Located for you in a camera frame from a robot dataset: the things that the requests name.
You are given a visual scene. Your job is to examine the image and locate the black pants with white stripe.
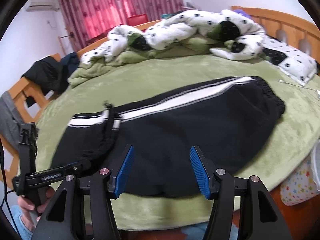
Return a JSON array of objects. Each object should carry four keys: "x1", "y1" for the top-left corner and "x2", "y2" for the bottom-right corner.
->
[{"x1": 51, "y1": 76, "x2": 285, "y2": 198}]

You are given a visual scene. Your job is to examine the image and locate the person's left hand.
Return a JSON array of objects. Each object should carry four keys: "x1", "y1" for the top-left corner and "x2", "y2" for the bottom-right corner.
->
[{"x1": 17, "y1": 187, "x2": 55, "y2": 232}]

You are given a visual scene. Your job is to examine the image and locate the grey jeans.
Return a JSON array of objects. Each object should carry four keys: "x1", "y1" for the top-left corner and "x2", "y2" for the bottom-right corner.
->
[{"x1": 0, "y1": 91, "x2": 24, "y2": 150}]

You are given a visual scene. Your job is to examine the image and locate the star patterned fabric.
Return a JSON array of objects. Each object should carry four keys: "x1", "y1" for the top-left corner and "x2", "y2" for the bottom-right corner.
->
[{"x1": 280, "y1": 156, "x2": 319, "y2": 206}]

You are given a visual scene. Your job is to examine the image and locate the green plush bed sheet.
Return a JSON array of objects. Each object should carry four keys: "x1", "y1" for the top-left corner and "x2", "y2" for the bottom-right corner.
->
[{"x1": 36, "y1": 55, "x2": 319, "y2": 231}]

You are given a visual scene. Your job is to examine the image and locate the black jacket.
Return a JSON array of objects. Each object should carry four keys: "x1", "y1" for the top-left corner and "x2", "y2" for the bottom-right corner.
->
[{"x1": 22, "y1": 56, "x2": 69, "y2": 95}]

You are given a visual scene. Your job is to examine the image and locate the green plush blanket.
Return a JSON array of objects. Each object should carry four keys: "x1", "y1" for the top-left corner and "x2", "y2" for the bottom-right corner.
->
[{"x1": 68, "y1": 34, "x2": 223, "y2": 88}]

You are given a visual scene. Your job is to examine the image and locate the navy blue garment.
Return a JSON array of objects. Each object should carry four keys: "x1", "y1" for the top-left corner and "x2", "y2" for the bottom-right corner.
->
[{"x1": 60, "y1": 52, "x2": 80, "y2": 79}]

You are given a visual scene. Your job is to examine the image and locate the wooden coat rack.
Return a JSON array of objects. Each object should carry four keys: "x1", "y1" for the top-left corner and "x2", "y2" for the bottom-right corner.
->
[{"x1": 57, "y1": 32, "x2": 74, "y2": 55}]

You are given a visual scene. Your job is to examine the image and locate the white floral quilt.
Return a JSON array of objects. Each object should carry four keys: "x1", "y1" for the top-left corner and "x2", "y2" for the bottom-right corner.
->
[{"x1": 80, "y1": 9, "x2": 318, "y2": 86}]

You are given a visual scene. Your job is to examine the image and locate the red chair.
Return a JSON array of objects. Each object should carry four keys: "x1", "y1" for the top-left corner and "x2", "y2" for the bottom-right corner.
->
[{"x1": 127, "y1": 14, "x2": 149, "y2": 27}]

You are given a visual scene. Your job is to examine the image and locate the red patterned curtain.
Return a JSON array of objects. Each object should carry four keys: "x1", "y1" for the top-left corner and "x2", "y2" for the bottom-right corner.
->
[{"x1": 57, "y1": 0, "x2": 184, "y2": 51}]

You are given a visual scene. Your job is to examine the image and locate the white air conditioner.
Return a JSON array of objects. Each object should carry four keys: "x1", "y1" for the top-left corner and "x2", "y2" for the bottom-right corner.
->
[{"x1": 25, "y1": 0, "x2": 58, "y2": 12}]

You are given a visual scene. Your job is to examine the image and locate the wooden bed frame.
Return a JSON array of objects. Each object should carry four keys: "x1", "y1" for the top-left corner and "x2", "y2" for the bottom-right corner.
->
[{"x1": 7, "y1": 6, "x2": 319, "y2": 239}]

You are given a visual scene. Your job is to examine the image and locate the white charging cable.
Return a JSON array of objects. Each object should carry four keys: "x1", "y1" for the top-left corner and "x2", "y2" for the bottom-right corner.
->
[{"x1": 278, "y1": 78, "x2": 320, "y2": 99}]

